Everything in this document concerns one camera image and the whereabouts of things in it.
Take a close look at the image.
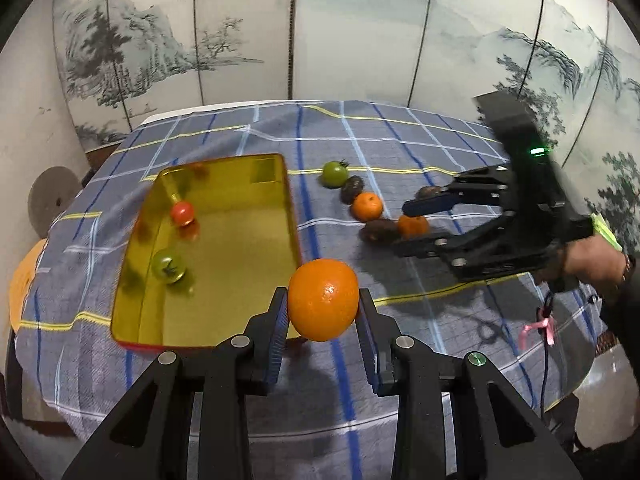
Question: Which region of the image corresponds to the large orange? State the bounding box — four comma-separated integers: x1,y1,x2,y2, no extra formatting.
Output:
287,258,361,343

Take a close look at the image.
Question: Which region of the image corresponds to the blue plaid tablecloth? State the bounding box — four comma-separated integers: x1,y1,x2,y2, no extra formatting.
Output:
10,100,608,480

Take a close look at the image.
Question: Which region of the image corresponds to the landscape painted folding screen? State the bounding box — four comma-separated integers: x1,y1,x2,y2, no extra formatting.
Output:
52,0,640,243

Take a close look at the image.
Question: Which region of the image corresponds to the pink ribbon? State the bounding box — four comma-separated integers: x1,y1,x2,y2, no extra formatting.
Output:
521,305,557,352

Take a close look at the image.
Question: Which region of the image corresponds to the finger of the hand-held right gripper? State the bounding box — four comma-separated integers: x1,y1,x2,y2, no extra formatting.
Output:
402,164,512,217
390,209,521,282

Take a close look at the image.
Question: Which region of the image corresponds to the black cable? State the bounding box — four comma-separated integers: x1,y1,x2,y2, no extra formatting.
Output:
537,290,555,413

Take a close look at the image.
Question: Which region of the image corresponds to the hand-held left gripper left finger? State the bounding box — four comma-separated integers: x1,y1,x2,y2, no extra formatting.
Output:
60,287,290,480

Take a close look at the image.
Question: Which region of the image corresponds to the person's right forearm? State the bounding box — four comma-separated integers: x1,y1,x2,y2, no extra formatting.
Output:
599,254,640,343

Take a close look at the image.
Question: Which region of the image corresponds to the green tomato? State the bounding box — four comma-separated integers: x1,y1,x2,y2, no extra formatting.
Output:
321,160,351,188
151,250,187,283

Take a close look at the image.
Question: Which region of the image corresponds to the red tomato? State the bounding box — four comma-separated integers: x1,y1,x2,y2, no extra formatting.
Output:
170,201,196,226

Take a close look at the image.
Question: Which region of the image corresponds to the round grey millstone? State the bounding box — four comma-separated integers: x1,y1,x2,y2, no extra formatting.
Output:
27,167,83,238

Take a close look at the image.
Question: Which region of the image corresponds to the small orange tomato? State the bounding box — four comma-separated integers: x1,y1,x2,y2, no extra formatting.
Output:
351,192,385,223

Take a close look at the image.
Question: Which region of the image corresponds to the gold tin tray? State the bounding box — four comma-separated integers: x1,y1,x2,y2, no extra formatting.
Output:
110,153,303,353

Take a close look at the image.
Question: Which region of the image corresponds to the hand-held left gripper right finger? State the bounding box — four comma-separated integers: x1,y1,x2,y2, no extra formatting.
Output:
356,287,583,480

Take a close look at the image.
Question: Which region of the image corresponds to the green paper tag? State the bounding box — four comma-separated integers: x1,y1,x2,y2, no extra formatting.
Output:
591,212,624,253

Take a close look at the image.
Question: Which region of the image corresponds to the person's right hand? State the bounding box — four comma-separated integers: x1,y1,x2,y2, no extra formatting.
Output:
564,234,632,306

